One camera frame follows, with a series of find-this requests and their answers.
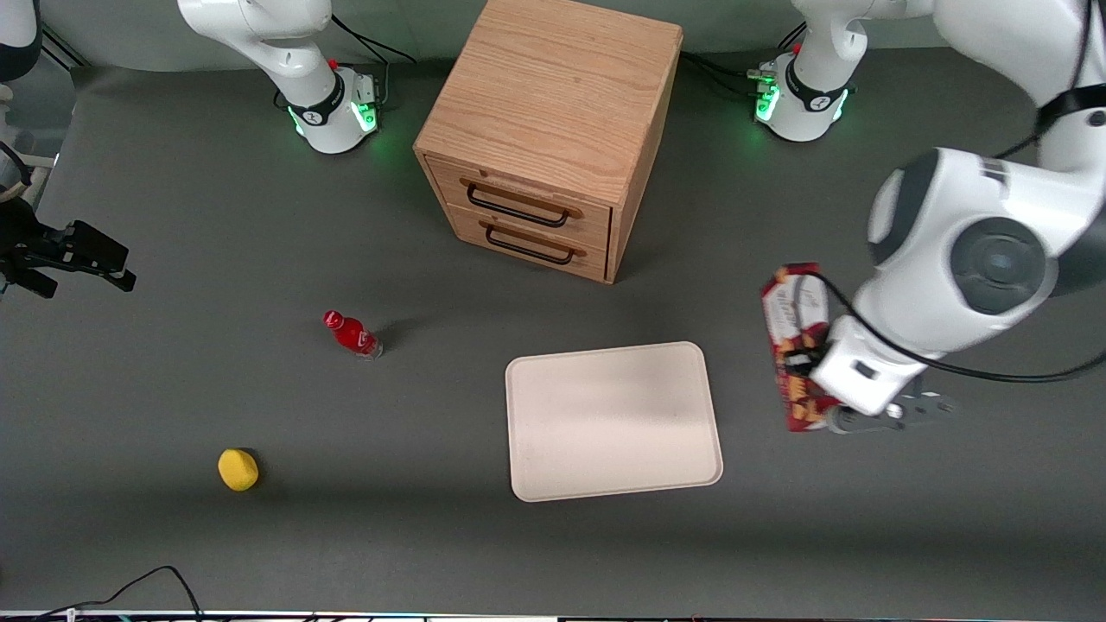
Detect wooden drawer with notch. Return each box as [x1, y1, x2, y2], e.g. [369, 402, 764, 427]
[423, 155, 613, 253]

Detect cream plastic tray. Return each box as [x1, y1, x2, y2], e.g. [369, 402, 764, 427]
[505, 341, 725, 504]

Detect short black drawer handle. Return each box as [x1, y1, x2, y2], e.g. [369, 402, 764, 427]
[485, 223, 576, 266]

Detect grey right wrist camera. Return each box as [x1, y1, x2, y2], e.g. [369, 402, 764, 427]
[0, 140, 35, 206]

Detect red soda bottle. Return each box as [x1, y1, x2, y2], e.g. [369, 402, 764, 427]
[322, 310, 384, 361]

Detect black right arm base cable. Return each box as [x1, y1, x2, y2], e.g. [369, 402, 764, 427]
[274, 14, 417, 111]

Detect red cookie box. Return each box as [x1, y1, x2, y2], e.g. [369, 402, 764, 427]
[760, 262, 846, 434]

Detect yellow lemon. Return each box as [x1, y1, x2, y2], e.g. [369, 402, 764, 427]
[217, 447, 260, 492]

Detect plain wooden drawer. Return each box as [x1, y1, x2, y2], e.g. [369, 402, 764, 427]
[444, 204, 611, 283]

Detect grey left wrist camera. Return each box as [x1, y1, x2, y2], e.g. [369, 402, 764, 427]
[823, 390, 958, 435]

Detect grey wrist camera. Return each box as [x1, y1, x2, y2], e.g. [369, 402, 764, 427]
[0, 140, 35, 206]
[823, 390, 958, 435]

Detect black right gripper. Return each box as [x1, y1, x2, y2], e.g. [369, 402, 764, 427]
[0, 199, 137, 300]

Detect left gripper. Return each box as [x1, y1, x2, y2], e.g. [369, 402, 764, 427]
[780, 314, 931, 419]

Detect wooden drawer cabinet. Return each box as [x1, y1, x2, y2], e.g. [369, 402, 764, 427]
[413, 0, 684, 285]

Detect thin black table cable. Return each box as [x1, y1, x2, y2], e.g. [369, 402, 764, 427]
[33, 565, 205, 622]

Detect black left arm base cables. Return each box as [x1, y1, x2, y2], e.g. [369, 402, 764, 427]
[680, 24, 806, 101]

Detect long black drawer handle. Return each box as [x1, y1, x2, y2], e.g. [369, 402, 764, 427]
[466, 182, 572, 229]

